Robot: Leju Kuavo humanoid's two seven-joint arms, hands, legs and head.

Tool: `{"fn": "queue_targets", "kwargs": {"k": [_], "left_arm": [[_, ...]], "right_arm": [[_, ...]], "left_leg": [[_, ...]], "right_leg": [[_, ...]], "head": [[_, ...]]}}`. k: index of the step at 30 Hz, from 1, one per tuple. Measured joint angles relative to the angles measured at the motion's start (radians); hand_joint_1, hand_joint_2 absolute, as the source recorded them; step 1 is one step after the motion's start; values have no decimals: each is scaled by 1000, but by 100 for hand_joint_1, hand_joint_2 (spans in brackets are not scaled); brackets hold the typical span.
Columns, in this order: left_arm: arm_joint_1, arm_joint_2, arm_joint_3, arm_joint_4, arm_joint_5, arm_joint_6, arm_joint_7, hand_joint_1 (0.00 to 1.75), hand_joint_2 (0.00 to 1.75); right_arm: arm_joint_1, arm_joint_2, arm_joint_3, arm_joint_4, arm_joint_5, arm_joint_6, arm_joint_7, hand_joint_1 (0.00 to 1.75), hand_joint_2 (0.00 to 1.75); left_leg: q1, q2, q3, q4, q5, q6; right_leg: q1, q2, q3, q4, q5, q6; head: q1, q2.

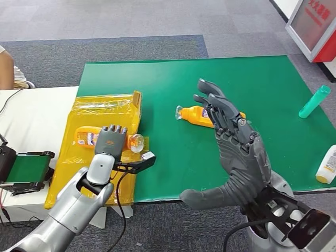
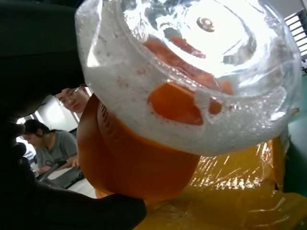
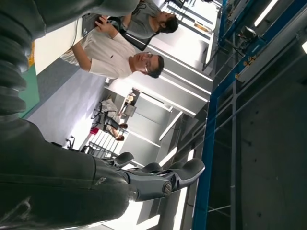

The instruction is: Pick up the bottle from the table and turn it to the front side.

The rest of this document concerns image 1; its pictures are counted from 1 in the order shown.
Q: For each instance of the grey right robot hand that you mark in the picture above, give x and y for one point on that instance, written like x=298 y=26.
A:
x=244 y=163

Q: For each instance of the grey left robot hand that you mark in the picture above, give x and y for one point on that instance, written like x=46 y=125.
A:
x=110 y=142

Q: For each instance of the orange Tide detergent bottle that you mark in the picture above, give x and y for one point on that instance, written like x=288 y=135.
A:
x=86 y=137

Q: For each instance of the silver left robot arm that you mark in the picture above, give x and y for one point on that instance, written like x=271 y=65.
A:
x=68 y=208

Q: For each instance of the teal plastic bottle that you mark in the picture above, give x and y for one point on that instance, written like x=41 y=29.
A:
x=313 y=103

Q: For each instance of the white bottle with yellow cap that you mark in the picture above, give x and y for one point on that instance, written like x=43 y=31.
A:
x=328 y=167

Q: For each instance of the yellow plastic-wrapped box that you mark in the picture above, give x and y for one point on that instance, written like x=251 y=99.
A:
x=78 y=167

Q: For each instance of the green table mat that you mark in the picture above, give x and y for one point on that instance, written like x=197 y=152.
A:
x=162 y=80

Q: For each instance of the white desk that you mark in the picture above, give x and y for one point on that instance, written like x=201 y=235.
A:
x=34 y=118

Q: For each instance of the small green belt conveyor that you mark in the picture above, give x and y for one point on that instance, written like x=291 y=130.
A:
x=26 y=168

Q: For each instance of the grey chair armrest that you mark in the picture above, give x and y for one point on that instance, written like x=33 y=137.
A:
x=31 y=84

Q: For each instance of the person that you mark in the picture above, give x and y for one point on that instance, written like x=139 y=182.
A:
x=6 y=69

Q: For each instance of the red and white sign stand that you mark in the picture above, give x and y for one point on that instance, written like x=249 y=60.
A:
x=312 y=24

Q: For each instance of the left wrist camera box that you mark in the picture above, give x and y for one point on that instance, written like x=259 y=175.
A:
x=146 y=156

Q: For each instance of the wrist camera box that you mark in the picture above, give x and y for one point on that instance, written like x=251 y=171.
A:
x=309 y=229
x=146 y=156

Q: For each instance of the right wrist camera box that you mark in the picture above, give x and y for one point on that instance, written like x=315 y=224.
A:
x=309 y=229

